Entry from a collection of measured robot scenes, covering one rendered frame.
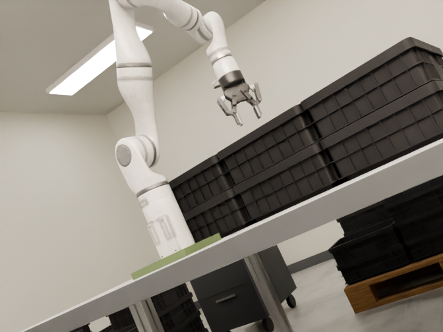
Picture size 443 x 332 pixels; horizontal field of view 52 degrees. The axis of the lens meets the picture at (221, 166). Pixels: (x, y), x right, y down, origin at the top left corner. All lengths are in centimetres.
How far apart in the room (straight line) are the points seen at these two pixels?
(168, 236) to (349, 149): 50
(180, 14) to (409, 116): 66
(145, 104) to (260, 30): 402
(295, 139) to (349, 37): 370
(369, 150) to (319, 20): 390
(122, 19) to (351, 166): 69
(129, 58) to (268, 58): 395
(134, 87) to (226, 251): 57
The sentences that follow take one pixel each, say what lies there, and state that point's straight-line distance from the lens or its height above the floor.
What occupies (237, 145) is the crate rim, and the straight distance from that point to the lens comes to 127.
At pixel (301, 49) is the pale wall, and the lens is 497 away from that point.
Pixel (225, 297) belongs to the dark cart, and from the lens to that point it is 315.
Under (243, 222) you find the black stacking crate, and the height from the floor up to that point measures 72.
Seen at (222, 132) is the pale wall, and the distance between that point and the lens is 527.
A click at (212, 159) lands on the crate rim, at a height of 92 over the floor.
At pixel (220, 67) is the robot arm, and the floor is 116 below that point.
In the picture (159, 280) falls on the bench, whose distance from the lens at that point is 88.
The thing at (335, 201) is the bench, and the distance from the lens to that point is 71.
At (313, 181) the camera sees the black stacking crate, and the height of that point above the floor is 74.
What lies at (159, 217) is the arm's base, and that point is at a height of 82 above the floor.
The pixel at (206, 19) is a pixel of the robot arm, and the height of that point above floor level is 131.
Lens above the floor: 71
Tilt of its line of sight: 8 degrees up
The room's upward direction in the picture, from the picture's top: 25 degrees counter-clockwise
